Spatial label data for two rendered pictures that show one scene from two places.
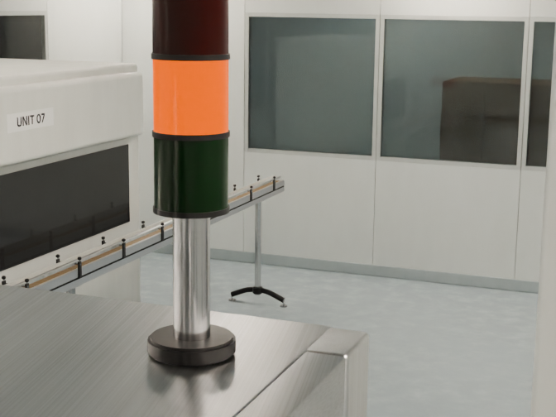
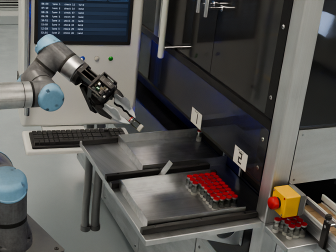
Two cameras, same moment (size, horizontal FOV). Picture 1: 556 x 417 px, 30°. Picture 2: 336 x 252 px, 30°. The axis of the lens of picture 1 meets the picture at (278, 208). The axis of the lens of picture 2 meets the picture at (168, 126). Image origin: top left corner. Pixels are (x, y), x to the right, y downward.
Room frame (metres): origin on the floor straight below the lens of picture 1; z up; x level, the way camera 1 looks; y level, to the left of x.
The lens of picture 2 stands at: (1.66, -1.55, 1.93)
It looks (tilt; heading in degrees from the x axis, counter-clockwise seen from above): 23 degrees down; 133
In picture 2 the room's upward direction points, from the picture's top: 6 degrees clockwise
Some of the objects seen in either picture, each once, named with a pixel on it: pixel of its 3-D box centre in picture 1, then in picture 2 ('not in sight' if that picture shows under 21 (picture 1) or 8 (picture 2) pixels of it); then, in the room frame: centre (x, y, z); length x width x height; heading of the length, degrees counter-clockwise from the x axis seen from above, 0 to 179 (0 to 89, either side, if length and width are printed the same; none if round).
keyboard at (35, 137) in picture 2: not in sight; (79, 137); (-0.21, -0.09, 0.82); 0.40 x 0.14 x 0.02; 63
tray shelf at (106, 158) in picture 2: not in sight; (171, 178); (0.33, -0.09, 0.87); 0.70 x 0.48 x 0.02; 159
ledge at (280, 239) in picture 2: not in sight; (294, 236); (0.82, -0.03, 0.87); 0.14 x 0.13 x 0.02; 69
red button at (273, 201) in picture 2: not in sight; (274, 202); (0.77, -0.11, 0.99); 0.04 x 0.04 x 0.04; 69
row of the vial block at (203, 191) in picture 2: not in sight; (205, 192); (0.50, -0.11, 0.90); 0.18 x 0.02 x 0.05; 159
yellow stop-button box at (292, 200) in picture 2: not in sight; (287, 201); (0.79, -0.06, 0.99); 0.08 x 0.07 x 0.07; 69
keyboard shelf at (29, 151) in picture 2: not in sight; (77, 137); (-0.26, -0.06, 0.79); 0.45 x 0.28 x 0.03; 63
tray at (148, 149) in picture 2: not in sight; (171, 149); (0.20, 0.04, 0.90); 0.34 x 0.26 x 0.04; 69
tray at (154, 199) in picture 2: not in sight; (180, 197); (0.47, -0.19, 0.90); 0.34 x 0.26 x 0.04; 69
